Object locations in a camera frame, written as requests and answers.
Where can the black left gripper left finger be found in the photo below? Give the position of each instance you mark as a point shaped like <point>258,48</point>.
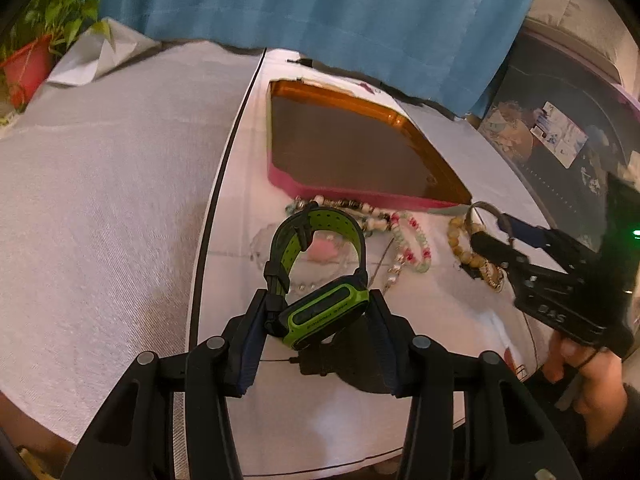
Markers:
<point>220,367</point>

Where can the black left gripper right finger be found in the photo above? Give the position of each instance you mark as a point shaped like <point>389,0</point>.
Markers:
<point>421,369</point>

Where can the metal bangle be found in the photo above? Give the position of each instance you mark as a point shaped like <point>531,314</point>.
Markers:
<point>487,209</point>

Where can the potted green plant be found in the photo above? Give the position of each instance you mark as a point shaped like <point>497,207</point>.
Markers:
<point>41,35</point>

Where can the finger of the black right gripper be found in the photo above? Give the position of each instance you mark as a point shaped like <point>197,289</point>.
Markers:
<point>501,254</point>
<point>516,229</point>

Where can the pink tin tray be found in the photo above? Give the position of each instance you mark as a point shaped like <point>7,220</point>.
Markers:
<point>325,142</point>

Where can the dark storage bin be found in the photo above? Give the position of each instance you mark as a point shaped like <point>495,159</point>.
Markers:
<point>564,129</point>

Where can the blue curtain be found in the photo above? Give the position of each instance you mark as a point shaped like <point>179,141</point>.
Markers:
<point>444,51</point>

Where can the right hand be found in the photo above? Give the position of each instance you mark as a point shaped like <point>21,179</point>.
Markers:
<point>602,400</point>

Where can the green black smartwatch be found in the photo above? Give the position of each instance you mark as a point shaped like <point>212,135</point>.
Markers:
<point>316,276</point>

